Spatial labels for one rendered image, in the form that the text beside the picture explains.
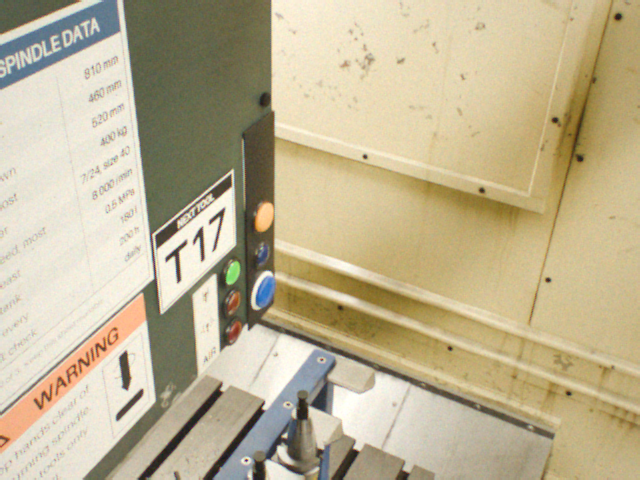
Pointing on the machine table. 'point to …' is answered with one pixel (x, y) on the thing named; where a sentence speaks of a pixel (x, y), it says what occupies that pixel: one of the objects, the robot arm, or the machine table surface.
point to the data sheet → (66, 187)
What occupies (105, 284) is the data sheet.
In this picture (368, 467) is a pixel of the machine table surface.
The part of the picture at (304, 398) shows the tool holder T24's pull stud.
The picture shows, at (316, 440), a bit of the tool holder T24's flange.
